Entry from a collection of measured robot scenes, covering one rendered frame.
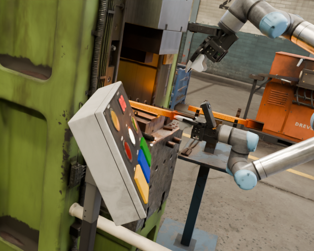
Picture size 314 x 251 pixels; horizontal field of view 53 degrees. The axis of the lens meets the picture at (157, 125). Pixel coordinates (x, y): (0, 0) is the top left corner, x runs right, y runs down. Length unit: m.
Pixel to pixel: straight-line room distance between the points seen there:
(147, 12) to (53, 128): 0.55
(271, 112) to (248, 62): 4.22
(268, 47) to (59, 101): 7.97
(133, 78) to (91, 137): 1.06
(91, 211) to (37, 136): 0.49
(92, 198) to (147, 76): 0.90
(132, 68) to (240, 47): 7.35
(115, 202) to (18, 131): 0.75
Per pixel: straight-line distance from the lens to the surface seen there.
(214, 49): 1.14
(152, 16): 1.23
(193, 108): 1.75
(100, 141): 0.70
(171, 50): 1.37
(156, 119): 1.42
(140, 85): 1.71
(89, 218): 0.99
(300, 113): 4.83
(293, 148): 1.25
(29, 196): 1.50
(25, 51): 1.32
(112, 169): 0.72
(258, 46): 8.88
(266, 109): 4.85
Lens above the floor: 1.41
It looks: 19 degrees down
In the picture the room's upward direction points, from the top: 11 degrees clockwise
